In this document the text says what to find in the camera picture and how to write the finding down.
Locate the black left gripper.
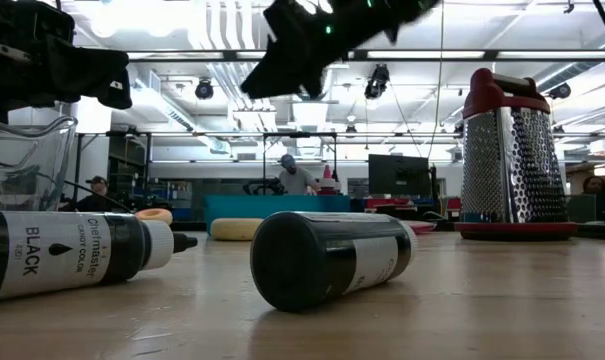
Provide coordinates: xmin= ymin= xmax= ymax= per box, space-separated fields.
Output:
xmin=0 ymin=0 xmax=133 ymax=124

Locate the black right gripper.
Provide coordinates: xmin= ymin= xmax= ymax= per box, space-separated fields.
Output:
xmin=239 ymin=0 xmax=383 ymax=100

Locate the clear plastic container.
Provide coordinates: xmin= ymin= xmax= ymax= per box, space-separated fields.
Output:
xmin=0 ymin=115 xmax=79 ymax=212

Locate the pink food colouring bottle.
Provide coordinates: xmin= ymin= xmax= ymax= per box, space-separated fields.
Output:
xmin=317 ymin=164 xmax=342 ymax=197

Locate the orange glazed toy donut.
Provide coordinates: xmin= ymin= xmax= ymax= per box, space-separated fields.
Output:
xmin=134 ymin=207 xmax=175 ymax=226
xmin=210 ymin=217 xmax=266 ymax=242

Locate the black food colouring bottle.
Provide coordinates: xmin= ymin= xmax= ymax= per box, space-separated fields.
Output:
xmin=0 ymin=209 xmax=199 ymax=304
xmin=249 ymin=210 xmax=419 ymax=314

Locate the red snack packet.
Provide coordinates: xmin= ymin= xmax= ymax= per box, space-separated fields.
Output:
xmin=400 ymin=219 xmax=438 ymax=236

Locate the black overhead beam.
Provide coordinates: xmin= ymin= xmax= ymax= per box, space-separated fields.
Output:
xmin=126 ymin=48 xmax=605 ymax=63

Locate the person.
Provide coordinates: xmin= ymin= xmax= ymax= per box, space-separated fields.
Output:
xmin=579 ymin=174 xmax=605 ymax=224
xmin=277 ymin=153 xmax=321 ymax=196
xmin=61 ymin=175 xmax=133 ymax=214

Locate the blue plastic bin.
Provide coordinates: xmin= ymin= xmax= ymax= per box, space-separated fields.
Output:
xmin=204 ymin=194 xmax=352 ymax=237

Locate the black monitor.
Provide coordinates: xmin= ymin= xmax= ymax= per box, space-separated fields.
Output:
xmin=367 ymin=153 xmax=432 ymax=199

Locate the red-topped metal box grater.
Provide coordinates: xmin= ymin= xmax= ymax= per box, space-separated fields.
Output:
xmin=454 ymin=67 xmax=579 ymax=242

